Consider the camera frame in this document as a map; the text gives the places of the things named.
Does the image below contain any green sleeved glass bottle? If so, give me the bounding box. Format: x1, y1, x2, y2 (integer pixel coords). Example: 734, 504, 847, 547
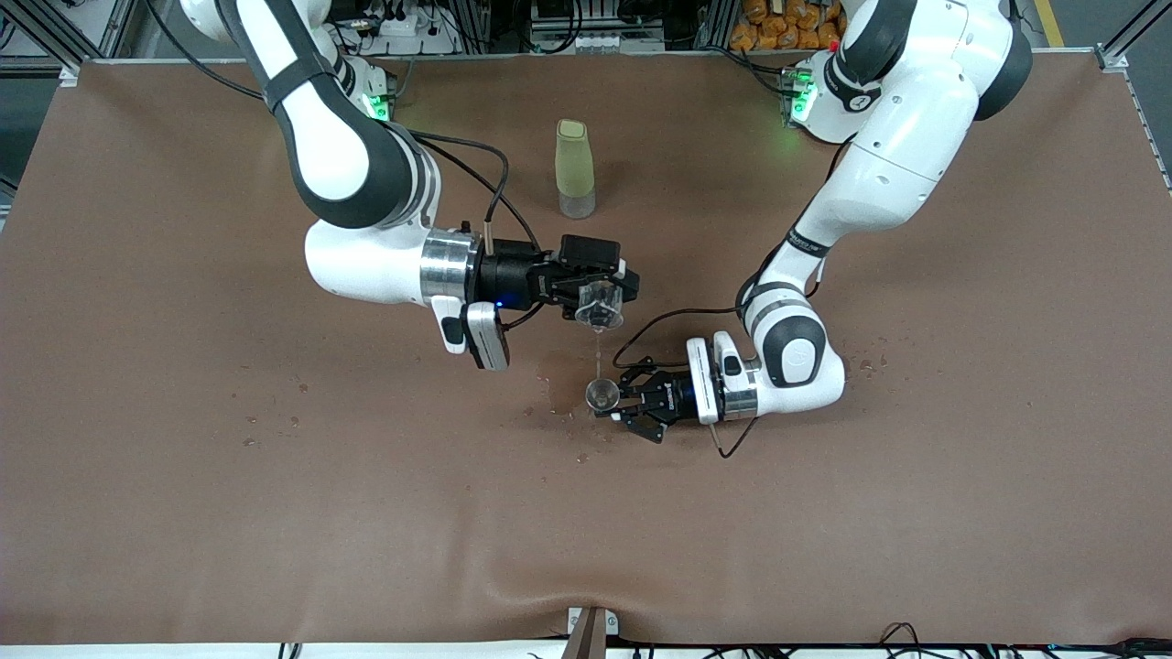
555, 119, 598, 221

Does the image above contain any metal edge bracket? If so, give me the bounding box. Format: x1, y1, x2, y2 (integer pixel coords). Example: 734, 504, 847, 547
567, 605, 621, 659

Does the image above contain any brown table mat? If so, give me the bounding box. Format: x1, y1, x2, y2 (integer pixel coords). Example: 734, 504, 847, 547
0, 50, 1172, 647

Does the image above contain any black looped floor cable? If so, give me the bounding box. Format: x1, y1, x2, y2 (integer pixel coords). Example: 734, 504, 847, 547
877, 621, 926, 653

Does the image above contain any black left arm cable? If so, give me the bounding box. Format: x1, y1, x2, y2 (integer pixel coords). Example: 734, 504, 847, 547
612, 265, 830, 460

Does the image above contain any aluminium frame structure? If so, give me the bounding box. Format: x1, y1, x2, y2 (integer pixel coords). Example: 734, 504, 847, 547
0, 0, 1172, 88

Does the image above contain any clear glass measuring beaker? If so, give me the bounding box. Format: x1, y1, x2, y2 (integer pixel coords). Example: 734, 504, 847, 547
574, 280, 626, 333

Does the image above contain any white power strip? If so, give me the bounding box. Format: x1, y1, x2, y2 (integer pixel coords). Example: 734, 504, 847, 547
352, 7, 459, 56

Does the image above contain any grey control box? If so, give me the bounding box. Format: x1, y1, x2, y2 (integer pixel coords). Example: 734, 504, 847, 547
529, 0, 667, 54

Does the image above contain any orange bread pile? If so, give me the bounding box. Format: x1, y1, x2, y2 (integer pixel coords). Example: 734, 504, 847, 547
729, 0, 848, 52

